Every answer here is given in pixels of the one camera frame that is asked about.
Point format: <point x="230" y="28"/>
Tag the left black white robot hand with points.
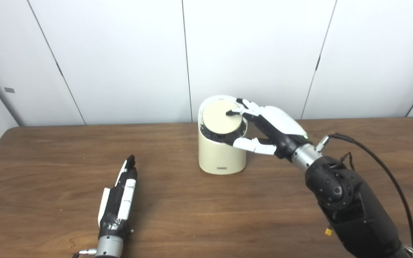
<point x="126" y="197"/>

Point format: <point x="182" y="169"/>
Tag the cream-colored bin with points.
<point x="221" y="156"/>

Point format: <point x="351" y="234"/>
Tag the small grey wall label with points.
<point x="9" y="90"/>

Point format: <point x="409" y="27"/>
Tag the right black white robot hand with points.
<point x="281" y="123"/>

